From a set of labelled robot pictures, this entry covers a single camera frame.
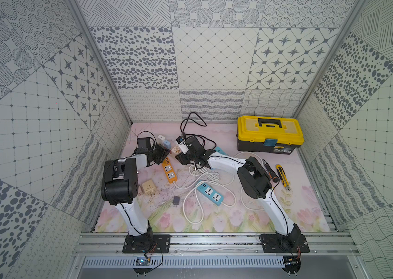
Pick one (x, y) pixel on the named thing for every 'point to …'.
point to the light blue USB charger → (167, 144)
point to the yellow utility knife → (282, 176)
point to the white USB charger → (160, 139)
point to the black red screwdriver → (271, 174)
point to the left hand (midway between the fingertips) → (169, 147)
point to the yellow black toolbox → (268, 134)
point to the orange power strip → (169, 171)
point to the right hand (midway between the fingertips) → (181, 154)
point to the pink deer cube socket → (176, 150)
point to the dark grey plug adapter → (176, 200)
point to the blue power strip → (211, 194)
